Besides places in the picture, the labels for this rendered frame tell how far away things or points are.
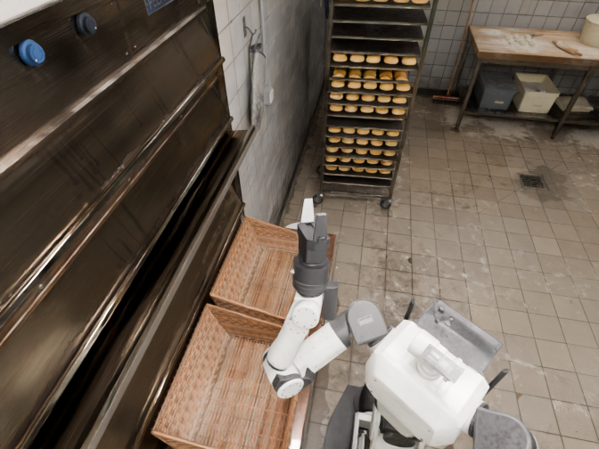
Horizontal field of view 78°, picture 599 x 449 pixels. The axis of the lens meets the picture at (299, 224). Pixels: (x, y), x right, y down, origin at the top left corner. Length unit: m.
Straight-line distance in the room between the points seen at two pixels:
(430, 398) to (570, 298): 2.47
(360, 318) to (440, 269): 2.10
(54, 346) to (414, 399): 0.85
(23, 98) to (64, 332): 0.52
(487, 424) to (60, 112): 1.17
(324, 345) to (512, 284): 2.34
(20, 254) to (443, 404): 0.96
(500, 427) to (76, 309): 1.02
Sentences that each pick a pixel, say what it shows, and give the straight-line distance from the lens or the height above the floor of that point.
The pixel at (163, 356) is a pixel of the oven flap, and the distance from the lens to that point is 1.55.
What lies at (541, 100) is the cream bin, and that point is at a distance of 5.00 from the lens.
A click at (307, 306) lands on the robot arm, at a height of 1.56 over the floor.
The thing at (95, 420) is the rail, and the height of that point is 1.44.
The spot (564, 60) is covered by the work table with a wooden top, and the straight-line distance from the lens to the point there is 4.69.
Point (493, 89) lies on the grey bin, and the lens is 4.80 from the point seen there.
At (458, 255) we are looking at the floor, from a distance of 3.27.
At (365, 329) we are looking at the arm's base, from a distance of 1.06.
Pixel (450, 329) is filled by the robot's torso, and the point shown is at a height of 1.40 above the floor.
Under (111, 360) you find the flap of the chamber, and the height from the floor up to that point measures 1.41.
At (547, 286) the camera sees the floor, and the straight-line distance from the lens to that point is 3.38.
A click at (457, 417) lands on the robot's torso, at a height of 1.39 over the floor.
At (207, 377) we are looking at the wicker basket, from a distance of 1.84.
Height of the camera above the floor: 2.31
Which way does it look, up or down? 46 degrees down
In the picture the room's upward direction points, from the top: straight up
